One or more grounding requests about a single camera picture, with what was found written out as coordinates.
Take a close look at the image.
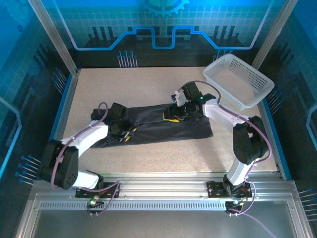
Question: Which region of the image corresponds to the dark grey t-shirt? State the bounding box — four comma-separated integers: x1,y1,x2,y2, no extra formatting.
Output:
90,102,214,149

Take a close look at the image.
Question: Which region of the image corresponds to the white perforated plastic basket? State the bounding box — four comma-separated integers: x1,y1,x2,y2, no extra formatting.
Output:
202,54,275,112

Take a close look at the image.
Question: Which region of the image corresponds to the blue table edge strip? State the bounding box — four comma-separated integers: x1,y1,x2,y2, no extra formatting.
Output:
262,104,293,180
36,68,82,180

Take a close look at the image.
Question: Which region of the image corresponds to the small board with LEDs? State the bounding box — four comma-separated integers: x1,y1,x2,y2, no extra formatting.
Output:
86,195,105,211
224,199,245,212

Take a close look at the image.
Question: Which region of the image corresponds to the grey metal panel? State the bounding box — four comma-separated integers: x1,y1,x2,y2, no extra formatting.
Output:
14,193,316,238

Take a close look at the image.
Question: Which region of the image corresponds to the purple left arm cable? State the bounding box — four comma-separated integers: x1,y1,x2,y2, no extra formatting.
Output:
50,101,121,217

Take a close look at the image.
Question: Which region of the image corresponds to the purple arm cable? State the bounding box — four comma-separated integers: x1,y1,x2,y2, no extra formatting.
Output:
178,80,277,238
50,101,121,217

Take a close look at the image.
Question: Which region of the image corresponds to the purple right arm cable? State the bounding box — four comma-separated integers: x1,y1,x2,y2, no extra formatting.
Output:
178,80,277,238

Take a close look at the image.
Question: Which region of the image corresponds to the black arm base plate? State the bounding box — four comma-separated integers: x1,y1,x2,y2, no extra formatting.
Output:
206,180,256,199
75,182,121,199

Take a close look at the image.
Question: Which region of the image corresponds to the aluminium mounting rail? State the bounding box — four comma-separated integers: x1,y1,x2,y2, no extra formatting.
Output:
31,172,299,200

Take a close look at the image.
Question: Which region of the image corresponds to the slotted grey cable duct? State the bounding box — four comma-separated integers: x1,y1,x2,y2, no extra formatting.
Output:
39,200,228,212

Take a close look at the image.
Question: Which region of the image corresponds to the aluminium frame post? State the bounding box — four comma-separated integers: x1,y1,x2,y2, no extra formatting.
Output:
27,0,81,75
251,0,298,70

